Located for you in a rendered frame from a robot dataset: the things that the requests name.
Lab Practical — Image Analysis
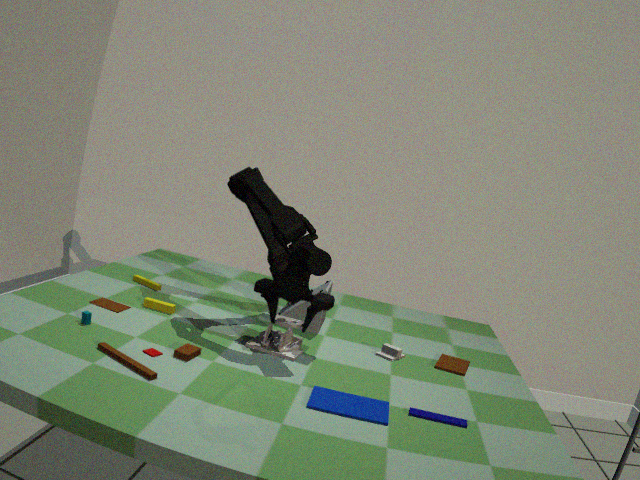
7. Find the brown block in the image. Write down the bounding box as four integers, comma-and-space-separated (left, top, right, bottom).
173, 344, 202, 362

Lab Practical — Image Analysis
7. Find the small teal block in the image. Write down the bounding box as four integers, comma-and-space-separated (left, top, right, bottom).
81, 310, 92, 325

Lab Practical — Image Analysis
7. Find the brown long bar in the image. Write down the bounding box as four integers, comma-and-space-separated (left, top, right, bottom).
97, 342, 158, 380

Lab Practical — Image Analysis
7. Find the blue flat rectangular plate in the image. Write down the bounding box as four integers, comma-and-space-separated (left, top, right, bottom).
307, 385, 389, 426

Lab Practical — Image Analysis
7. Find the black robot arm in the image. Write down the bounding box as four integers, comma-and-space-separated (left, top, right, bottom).
227, 166, 332, 304

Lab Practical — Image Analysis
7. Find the dark blue flat bar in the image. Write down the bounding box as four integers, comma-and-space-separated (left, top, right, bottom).
409, 407, 468, 428

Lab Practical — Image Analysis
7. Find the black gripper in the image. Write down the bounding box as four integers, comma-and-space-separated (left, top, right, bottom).
254, 264, 335, 333

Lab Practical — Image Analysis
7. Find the red flat tile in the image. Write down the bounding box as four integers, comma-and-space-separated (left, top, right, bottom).
143, 348, 163, 357

